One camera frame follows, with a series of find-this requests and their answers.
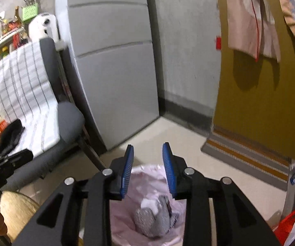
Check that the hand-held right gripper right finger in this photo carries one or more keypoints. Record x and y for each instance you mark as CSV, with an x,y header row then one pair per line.
x,y
169,174

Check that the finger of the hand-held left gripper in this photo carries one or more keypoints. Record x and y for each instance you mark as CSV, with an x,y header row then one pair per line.
x,y
21,157

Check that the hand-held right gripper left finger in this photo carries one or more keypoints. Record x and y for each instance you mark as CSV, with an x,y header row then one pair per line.
x,y
127,174

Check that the bin with pink bag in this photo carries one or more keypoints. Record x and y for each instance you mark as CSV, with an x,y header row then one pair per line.
x,y
137,184

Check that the grey rag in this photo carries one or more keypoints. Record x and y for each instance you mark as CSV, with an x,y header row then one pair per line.
x,y
150,220

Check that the person's right leg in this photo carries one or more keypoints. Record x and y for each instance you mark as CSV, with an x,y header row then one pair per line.
x,y
19,210

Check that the grey fabric chair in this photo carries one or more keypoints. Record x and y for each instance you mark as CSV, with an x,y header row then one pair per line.
x,y
68,123

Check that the white black checkered cloth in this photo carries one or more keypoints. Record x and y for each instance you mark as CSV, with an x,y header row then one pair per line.
x,y
21,82

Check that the striped door mat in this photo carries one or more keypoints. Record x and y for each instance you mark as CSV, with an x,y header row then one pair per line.
x,y
247,156

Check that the grey refrigerator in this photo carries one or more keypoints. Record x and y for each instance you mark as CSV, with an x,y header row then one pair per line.
x,y
111,69

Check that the yellow-brown door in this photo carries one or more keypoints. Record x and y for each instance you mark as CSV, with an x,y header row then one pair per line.
x,y
252,107

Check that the yellow-green bottle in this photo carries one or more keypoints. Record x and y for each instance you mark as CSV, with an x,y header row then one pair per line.
x,y
3,51

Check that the red plastic bag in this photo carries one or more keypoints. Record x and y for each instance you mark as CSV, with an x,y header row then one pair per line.
x,y
289,223

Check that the white air fryer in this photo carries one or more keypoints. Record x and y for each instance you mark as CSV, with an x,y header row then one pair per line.
x,y
41,25

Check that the green utensil basket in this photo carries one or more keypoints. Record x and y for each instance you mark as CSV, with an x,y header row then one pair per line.
x,y
30,13

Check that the pink hanging garment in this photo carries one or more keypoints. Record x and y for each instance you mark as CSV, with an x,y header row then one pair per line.
x,y
245,25

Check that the white curved wall shelf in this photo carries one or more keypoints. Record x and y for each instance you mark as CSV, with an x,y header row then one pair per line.
x,y
1,42

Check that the white wall socket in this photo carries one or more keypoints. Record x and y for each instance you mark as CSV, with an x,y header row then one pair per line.
x,y
0,16

